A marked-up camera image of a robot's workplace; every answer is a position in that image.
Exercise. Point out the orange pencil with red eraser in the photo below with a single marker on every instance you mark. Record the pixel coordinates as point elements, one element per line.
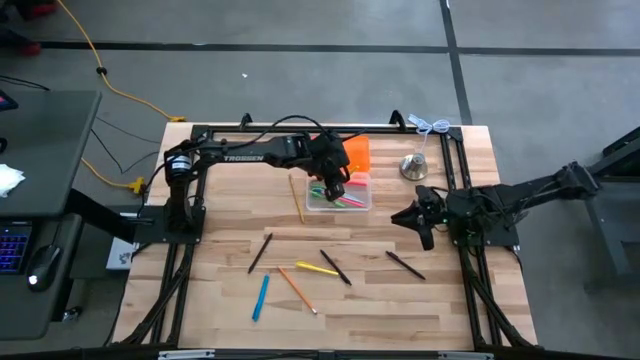
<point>297,290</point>

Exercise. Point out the orange plastic box lid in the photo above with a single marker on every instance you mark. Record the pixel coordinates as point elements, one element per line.
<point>360,152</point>

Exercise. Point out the black side desk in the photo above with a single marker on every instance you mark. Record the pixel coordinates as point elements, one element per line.
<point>30,315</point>

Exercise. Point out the person's foot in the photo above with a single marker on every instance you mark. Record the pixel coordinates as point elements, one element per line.
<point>27,49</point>
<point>40,9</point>

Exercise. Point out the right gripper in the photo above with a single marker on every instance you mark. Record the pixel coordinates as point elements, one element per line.
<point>439,215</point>

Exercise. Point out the blue pen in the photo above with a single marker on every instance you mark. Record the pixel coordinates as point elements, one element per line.
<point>260,297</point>

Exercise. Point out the black metal stand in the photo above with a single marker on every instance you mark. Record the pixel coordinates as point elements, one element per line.
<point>607,235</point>

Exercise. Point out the black frame hook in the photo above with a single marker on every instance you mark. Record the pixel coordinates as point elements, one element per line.
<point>244,117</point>
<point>396,114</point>

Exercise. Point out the green pen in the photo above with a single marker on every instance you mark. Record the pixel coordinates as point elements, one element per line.
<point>337,203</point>

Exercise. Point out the white printed box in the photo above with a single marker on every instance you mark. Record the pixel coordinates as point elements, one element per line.
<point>120,256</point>

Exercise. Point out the clear plastic supply box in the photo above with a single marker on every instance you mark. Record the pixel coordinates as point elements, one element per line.
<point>367,192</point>

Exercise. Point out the dark grey desk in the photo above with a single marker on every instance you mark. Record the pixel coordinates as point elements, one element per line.
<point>50,150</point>

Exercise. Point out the backlit keyboard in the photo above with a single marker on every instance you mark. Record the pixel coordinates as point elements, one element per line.
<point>12,247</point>

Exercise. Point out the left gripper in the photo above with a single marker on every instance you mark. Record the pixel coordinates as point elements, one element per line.
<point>327,157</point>

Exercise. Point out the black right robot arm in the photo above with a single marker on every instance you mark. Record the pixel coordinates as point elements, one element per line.
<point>525,192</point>

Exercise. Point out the silver metal bracket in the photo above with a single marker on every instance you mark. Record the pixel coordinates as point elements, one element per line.
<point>185,355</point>
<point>465,356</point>

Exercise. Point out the black computer mouse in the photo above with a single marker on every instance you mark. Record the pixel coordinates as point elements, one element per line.
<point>42,267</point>

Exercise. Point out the yellow wooden pencil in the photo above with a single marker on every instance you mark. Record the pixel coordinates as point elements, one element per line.
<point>296,197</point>

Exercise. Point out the black pen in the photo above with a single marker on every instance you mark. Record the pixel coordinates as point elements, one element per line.
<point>405,265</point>
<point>335,267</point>
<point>260,253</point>

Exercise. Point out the black device with pink light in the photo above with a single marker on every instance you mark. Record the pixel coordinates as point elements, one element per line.
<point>6,102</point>

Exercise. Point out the yellow highlighter pen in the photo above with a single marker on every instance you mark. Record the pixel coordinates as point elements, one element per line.
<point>315,268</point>

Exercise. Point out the pink pen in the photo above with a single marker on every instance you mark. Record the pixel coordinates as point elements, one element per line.
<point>355,202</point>

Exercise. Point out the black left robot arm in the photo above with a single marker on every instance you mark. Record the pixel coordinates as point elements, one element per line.
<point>245,157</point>

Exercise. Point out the pink pencil with blue cap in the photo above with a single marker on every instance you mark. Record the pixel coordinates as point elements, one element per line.
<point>359,182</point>

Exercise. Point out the white crumpled tissue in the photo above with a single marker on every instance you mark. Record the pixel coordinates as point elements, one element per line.
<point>9,180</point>

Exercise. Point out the small metal caster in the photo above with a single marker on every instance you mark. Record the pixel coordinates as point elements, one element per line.
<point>73,314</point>

